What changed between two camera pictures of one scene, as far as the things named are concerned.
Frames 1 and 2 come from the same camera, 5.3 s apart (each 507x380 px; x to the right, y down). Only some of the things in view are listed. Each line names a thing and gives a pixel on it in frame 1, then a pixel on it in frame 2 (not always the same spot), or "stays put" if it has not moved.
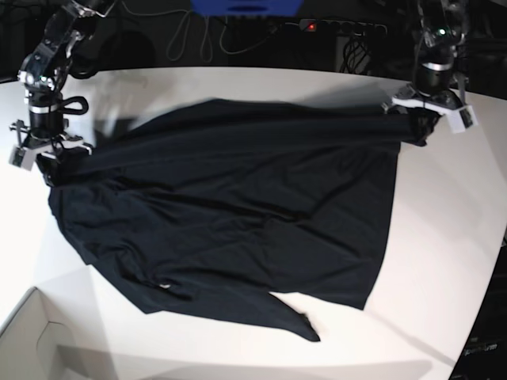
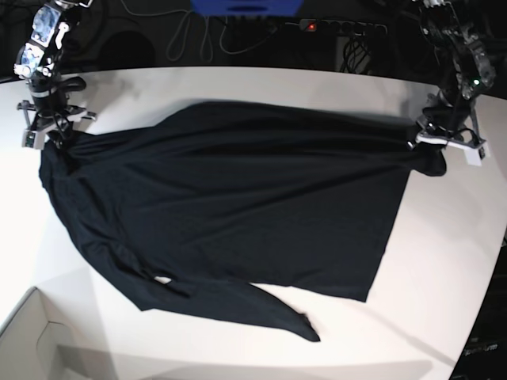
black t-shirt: x=208 y=210 stays put
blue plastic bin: x=246 y=8 stays put
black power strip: x=343 y=27 stays put
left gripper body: x=29 y=150 → x=41 y=125
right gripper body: x=444 y=101 → x=467 y=139
